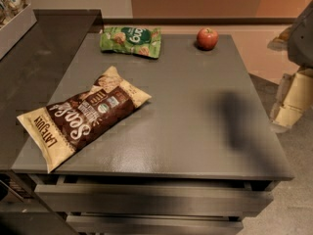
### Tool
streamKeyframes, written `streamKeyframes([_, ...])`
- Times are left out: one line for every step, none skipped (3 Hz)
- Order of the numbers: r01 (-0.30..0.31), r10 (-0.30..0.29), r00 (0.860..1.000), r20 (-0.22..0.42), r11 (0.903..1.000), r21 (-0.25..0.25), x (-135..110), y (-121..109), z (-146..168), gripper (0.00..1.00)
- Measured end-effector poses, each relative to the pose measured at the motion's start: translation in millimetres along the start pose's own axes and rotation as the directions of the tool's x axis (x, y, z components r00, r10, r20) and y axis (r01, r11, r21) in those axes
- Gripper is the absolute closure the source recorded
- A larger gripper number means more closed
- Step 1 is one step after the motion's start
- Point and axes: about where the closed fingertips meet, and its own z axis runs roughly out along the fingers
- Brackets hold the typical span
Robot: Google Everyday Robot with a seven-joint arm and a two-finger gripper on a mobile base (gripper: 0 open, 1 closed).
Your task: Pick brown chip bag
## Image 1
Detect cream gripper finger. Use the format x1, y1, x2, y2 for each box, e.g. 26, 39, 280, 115
270, 105, 303, 133
270, 73, 292, 119

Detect brown Late July chip bag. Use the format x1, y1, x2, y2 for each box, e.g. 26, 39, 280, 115
18, 67, 151, 172

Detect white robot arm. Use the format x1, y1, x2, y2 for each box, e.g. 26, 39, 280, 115
270, 1, 313, 133

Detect green snack bag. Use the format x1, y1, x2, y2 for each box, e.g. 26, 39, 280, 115
100, 26, 161, 59

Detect red apple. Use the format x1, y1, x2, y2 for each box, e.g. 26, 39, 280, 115
197, 27, 219, 51

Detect gray cabinet with drawers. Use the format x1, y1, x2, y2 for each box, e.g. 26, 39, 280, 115
13, 34, 292, 235

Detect dark gray side counter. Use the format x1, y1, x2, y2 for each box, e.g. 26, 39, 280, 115
0, 9, 102, 235

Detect gray tray box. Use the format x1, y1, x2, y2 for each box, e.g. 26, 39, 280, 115
0, 5, 37, 60

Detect snack packs in tray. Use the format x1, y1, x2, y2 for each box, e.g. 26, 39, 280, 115
0, 0, 26, 27

